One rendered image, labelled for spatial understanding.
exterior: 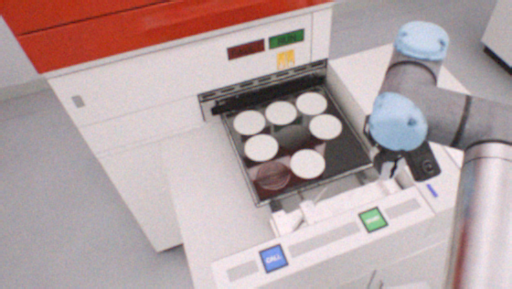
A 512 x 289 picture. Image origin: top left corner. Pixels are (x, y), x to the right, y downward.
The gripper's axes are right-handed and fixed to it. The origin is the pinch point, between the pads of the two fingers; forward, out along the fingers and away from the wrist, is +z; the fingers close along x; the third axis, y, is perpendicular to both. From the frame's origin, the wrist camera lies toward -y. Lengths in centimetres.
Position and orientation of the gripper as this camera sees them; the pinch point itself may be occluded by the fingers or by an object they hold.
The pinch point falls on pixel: (389, 178)
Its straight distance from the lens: 86.7
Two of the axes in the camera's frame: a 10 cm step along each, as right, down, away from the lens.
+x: -9.3, 2.9, -2.2
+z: 0.2, 6.5, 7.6
